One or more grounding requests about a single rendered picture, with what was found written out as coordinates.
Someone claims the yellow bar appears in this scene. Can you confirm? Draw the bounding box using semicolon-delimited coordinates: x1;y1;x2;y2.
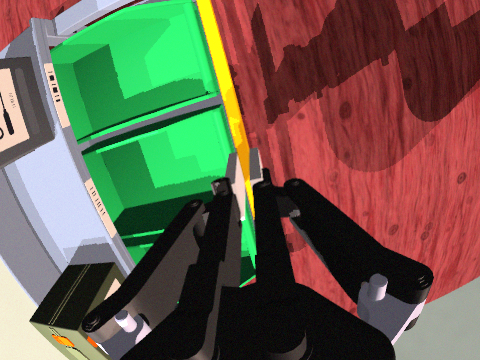
196;0;254;217

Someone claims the green open bin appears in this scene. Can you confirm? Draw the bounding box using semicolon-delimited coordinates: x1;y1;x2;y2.
50;0;220;145
81;104;235;239
122;195;257;287

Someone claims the olive green case with orange latches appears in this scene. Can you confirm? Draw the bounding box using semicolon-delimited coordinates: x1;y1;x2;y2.
29;262;125;360

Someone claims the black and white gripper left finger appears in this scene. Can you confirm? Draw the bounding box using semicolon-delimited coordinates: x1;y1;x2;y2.
81;152;245;360

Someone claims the grey metal rack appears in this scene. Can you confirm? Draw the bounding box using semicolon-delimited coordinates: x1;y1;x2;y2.
0;0;237;308

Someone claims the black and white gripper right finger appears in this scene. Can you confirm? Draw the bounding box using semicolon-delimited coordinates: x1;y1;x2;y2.
249;147;434;360

